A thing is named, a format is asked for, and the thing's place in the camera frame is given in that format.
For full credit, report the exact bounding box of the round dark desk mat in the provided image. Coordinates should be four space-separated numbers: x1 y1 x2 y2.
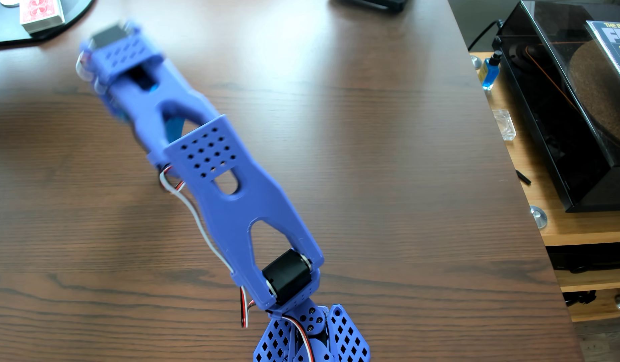
0 0 96 47

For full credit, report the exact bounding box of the brown cork platter mat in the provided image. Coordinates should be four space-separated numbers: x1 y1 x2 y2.
567 40 620 150

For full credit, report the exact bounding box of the red white servo cable loop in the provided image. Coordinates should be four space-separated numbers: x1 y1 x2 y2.
75 49 97 84

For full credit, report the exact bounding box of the blue bottle with black cap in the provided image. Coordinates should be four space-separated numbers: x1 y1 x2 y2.
479 50 504 92

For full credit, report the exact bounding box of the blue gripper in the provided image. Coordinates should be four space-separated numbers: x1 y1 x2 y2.
105 97 184 146

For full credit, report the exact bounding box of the flat black device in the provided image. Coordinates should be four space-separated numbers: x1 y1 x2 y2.
330 0 409 14

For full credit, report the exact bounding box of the black turntable with dust cover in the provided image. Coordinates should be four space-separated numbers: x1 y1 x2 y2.
492 0 620 213

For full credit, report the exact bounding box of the black power cable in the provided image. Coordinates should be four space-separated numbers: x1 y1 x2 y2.
467 19 505 52

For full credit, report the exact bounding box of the red playing card box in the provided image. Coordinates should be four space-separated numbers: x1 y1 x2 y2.
19 0 66 34

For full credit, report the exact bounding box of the blue record sleeve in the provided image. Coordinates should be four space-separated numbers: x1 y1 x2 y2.
585 20 620 97

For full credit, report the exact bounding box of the red black white arm cable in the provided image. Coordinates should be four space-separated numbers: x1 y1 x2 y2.
158 165 253 330

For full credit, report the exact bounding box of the wooden shelf cabinet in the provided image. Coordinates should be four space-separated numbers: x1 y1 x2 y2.
469 52 620 323

